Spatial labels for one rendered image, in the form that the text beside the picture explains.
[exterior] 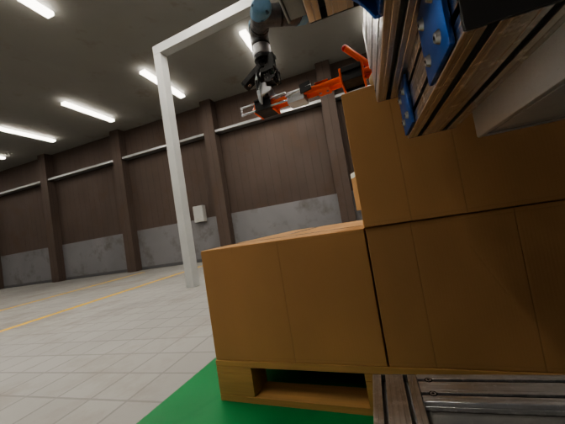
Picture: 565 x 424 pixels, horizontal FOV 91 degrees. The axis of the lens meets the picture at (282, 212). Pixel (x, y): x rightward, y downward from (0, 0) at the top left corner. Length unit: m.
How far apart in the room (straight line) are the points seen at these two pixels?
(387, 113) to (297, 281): 0.57
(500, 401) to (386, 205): 0.47
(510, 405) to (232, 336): 0.77
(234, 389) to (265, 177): 5.88
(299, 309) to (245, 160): 6.22
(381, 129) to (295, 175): 5.70
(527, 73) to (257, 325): 0.91
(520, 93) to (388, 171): 0.46
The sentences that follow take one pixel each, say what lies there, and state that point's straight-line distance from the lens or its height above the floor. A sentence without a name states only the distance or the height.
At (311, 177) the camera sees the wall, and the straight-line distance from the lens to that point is 6.43.
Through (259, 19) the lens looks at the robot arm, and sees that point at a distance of 1.23.
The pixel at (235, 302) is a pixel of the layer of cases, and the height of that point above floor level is 0.35.
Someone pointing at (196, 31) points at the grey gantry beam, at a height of 3.12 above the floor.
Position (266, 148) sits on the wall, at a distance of 6.85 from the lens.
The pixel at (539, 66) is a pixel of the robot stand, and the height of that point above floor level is 0.71.
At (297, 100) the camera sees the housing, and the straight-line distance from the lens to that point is 1.13.
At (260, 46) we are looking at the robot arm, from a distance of 1.28.
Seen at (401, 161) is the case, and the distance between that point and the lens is 0.85.
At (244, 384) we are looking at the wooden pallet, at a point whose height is 0.07.
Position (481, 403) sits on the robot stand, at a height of 0.23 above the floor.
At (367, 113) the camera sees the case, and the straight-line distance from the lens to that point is 0.88.
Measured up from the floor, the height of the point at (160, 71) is 2.85.
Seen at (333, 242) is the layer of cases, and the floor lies 0.51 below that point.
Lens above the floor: 0.59
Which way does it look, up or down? 3 degrees up
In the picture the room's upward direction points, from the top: 9 degrees counter-clockwise
